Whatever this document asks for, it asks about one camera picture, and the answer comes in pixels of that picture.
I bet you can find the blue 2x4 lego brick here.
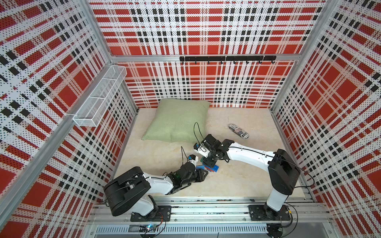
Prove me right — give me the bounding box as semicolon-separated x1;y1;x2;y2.
204;165;219;173

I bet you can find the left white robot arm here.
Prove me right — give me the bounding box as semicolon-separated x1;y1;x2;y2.
104;162;208;220

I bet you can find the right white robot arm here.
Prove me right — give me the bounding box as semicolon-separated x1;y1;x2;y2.
193;134;301;213

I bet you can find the silver remote control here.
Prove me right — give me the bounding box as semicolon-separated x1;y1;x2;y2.
228;124;250;139

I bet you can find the green square cushion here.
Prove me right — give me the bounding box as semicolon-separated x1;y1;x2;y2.
142;98;210;143

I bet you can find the green circuit board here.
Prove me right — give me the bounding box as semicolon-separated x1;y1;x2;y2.
139;224;157;233

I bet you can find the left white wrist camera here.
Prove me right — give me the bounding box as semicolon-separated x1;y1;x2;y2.
188;154;198;167

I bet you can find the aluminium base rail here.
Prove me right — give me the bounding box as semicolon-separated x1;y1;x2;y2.
85;197;337;238

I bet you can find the black wall hook rail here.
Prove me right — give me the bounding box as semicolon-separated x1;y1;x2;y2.
179;56;277;63

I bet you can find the white wire mesh basket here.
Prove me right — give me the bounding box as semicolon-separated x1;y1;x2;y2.
73;65;127;128

